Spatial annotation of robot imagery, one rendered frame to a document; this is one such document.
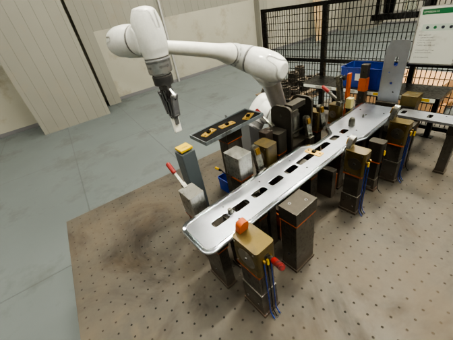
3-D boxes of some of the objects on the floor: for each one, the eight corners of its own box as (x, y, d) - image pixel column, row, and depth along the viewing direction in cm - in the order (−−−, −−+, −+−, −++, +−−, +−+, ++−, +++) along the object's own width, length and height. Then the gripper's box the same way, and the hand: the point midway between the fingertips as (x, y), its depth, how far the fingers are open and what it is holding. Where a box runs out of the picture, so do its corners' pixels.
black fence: (479, 247, 170) (664, -48, 84) (265, 157, 306) (253, 11, 221) (485, 235, 176) (662, -50, 90) (274, 152, 313) (263, 8, 227)
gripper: (145, 75, 95) (164, 131, 108) (160, 77, 86) (178, 138, 99) (162, 69, 99) (178, 124, 112) (178, 71, 90) (193, 131, 103)
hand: (176, 123), depth 104 cm, fingers closed
